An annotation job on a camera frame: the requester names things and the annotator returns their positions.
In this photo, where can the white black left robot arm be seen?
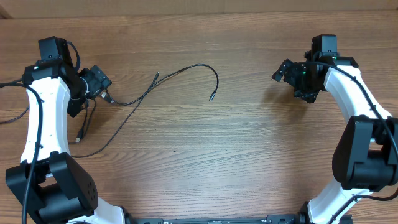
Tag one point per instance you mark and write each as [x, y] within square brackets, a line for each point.
[51, 186]

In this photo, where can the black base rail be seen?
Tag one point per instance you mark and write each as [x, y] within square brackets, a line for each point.
[217, 220]

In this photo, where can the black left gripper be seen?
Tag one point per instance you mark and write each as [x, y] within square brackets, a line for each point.
[76, 106]

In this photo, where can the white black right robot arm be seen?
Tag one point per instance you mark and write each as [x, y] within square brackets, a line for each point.
[365, 159]

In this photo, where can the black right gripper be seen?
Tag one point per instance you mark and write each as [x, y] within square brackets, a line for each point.
[303, 92]

